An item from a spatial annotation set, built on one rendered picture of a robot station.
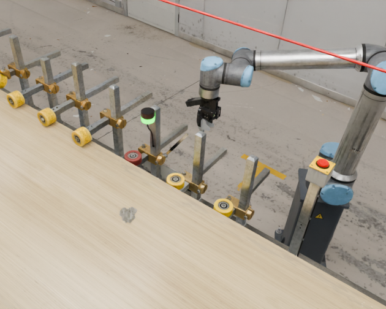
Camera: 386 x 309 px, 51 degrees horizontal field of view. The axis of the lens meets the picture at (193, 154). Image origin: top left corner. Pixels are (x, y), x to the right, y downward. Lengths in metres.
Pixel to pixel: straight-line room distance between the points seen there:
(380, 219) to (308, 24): 2.01
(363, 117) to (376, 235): 1.41
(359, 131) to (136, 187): 0.97
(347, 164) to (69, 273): 1.25
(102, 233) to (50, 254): 0.20
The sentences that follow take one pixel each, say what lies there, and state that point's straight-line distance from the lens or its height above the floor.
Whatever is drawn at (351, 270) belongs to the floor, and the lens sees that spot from 2.82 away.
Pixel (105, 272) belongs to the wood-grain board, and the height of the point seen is 0.90.
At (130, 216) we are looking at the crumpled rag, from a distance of 1.63.
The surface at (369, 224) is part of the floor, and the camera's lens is 3.13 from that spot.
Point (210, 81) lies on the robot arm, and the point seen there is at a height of 1.28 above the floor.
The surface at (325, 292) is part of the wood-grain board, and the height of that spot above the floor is 0.90.
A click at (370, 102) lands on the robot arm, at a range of 1.78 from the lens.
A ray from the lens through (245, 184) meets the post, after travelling 1.68.
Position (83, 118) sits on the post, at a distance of 2.24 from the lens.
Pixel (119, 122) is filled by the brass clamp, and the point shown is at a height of 0.96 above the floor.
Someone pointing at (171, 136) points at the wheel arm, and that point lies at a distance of 2.09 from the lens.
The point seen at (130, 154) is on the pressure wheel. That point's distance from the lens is 1.91.
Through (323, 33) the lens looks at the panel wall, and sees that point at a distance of 4.21.
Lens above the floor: 2.13
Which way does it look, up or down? 40 degrees down
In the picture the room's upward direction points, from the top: 4 degrees clockwise
